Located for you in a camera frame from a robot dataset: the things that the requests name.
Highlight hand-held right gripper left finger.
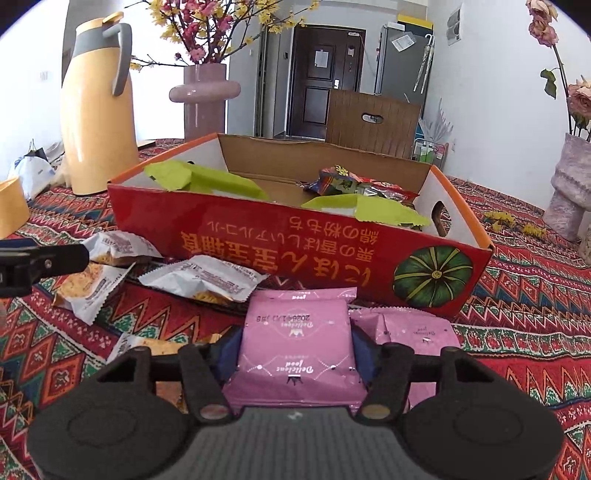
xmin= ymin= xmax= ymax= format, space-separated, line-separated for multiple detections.
xmin=99 ymin=325 xmax=244 ymax=423

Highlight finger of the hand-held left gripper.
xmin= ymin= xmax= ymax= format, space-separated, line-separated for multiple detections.
xmin=0 ymin=244 xmax=89 ymax=278

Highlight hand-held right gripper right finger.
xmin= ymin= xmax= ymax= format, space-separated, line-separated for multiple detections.
xmin=350 ymin=324 xmax=495 ymax=425

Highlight pink snack packet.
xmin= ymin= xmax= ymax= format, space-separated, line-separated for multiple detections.
xmin=223 ymin=287 xmax=370 ymax=408
xmin=349 ymin=307 xmax=462 ymax=414

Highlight red cardboard box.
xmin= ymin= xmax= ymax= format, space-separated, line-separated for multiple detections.
xmin=107 ymin=133 xmax=495 ymax=318

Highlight green snack packet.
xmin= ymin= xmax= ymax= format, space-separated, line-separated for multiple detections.
xmin=144 ymin=161 xmax=271 ymax=201
xmin=300 ymin=194 xmax=433 ymax=228

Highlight colourful chip bag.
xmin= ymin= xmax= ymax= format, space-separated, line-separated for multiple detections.
xmin=304 ymin=165 xmax=419 ymax=202

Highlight yellow mug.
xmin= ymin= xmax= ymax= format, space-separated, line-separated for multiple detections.
xmin=0 ymin=178 xmax=31 ymax=240

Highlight white plastic bag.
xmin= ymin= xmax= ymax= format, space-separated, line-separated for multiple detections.
xmin=8 ymin=154 xmax=57 ymax=200

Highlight beige cloth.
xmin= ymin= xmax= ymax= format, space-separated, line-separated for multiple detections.
xmin=51 ymin=157 xmax=71 ymax=186

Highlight yellow thermos jug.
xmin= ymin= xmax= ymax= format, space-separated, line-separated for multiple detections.
xmin=60 ymin=11 xmax=139 ymax=196

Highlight storage rack with bottles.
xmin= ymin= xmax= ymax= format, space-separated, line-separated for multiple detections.
xmin=413 ymin=141 xmax=448 ymax=164

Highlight white pampas grass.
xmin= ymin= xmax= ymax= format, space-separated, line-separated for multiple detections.
xmin=418 ymin=99 xmax=455 ymax=145

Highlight pink vase with flowers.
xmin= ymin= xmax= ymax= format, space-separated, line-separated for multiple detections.
xmin=288 ymin=25 xmax=366 ymax=139

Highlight pink and yellow blossom branches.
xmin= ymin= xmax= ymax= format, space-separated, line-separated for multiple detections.
xmin=129 ymin=0 xmax=321 ymax=72

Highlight pink textured vase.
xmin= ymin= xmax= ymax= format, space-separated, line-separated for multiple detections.
xmin=542 ymin=133 xmax=591 ymax=243

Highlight grey refrigerator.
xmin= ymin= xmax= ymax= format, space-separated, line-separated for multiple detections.
xmin=374 ymin=21 xmax=435 ymax=97

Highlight white folded umbrella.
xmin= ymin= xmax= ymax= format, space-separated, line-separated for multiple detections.
xmin=413 ymin=33 xmax=435 ymax=93

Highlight dried pink rose bouquet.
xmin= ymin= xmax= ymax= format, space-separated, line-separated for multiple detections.
xmin=526 ymin=0 xmax=591 ymax=139

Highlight mauve ring vase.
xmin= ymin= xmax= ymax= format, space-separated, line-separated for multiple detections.
xmin=168 ymin=63 xmax=242 ymax=139

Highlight wall poster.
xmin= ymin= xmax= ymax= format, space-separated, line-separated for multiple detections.
xmin=446 ymin=6 xmax=463 ymax=46

